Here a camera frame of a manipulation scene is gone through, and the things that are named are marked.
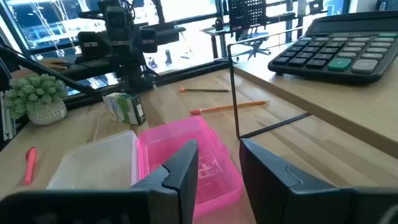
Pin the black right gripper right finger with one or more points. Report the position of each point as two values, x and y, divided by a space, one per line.
295 199

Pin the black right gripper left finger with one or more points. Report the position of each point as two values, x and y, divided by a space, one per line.
93 207

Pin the pink and clear pencil case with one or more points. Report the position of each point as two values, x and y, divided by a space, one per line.
102 161

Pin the yellow green crayon box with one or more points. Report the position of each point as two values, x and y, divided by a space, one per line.
124 109

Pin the pink marker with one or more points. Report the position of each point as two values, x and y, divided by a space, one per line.
30 165

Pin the black pencil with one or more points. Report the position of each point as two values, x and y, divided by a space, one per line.
205 90

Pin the orange pencil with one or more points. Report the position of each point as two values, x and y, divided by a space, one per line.
230 107

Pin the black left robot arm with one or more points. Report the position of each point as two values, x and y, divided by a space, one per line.
133 74

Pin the person's hand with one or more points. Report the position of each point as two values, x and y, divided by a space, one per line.
56 63

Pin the green potted plant white pot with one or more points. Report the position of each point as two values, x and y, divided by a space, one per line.
37 96

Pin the background office desk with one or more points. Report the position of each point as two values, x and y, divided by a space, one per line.
217 35

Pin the wooden shelf riser black legs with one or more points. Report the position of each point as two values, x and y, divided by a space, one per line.
311 99

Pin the small black desk object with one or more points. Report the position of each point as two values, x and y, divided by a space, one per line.
219 25

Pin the black mesh office chair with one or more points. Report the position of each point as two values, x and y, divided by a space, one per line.
247 12

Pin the black desktop calculator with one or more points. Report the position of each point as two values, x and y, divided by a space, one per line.
326 49

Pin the black aluminium table frame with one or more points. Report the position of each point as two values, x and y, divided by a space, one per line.
186 74

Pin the silver aluminium bracket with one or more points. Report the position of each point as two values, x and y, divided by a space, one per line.
7 118

